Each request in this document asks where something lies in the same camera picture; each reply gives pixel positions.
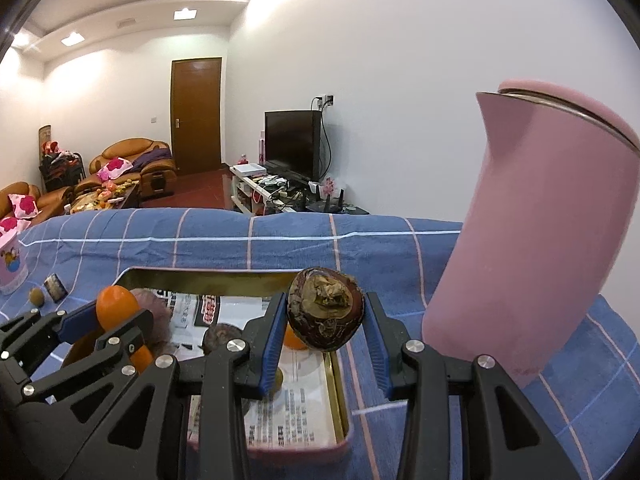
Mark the wall power outlet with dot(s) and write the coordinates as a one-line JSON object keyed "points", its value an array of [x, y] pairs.
{"points": [[325, 100]]}

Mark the brown wooden door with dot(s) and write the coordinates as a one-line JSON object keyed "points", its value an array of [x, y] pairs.
{"points": [[196, 115]]}

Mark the small greenish fruit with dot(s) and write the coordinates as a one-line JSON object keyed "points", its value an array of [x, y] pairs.
{"points": [[36, 296]]}

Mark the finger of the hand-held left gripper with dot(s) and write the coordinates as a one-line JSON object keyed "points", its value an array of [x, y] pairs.
{"points": [[127, 332], [80, 320]]}

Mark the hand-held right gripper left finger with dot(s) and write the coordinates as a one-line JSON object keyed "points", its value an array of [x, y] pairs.
{"points": [[272, 342]]}

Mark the wooden coffee table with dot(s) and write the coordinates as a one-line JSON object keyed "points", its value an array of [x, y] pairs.
{"points": [[100, 202]]}

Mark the large purple passion fruit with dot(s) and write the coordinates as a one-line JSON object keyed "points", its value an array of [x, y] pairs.
{"points": [[160, 310]]}

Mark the black router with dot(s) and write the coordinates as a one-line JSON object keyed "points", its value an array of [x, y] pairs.
{"points": [[325, 202]]}

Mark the pink kettle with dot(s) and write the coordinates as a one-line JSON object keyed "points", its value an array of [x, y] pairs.
{"points": [[525, 235]]}

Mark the pink printed cup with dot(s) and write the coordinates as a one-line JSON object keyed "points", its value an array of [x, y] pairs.
{"points": [[11, 265]]}

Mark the dark clothes rack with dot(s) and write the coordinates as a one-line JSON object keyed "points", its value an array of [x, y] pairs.
{"points": [[60, 165]]}

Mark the orange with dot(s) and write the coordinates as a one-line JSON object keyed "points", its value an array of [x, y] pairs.
{"points": [[80, 350], [117, 305], [295, 340]]}

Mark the pink floral cushion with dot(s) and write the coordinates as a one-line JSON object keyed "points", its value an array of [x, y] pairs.
{"points": [[115, 167], [25, 205], [10, 227]]}

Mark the purple throw cloth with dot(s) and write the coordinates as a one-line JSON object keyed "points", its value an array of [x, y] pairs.
{"points": [[152, 156]]}

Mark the newspaper tray liner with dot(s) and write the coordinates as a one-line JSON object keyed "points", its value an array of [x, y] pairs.
{"points": [[295, 410]]}

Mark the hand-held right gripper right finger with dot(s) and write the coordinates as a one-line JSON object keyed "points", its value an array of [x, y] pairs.
{"points": [[377, 360]]}

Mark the black television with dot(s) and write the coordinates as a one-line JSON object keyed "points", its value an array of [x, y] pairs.
{"points": [[292, 140]]}

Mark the dark brown wrinkled fruit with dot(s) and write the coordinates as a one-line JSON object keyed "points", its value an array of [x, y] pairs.
{"points": [[325, 310]]}

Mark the white television stand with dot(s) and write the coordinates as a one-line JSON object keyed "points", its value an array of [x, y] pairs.
{"points": [[250, 190]]}

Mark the ceiling light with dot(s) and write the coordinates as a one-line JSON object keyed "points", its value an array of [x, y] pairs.
{"points": [[20, 39], [185, 13], [71, 38]]}

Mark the pink tin tray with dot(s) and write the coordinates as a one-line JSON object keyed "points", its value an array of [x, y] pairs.
{"points": [[300, 456]]}

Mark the brown leather sofa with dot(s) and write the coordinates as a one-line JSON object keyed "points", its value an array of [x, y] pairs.
{"points": [[50, 199], [132, 147]]}

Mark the dark round fruit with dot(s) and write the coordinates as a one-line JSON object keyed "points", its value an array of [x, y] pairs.
{"points": [[222, 335]]}

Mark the blue plaid blanket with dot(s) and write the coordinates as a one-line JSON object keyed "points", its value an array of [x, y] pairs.
{"points": [[200, 245]]}

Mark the small dark packet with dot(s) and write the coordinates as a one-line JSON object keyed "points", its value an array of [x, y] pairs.
{"points": [[55, 287]]}

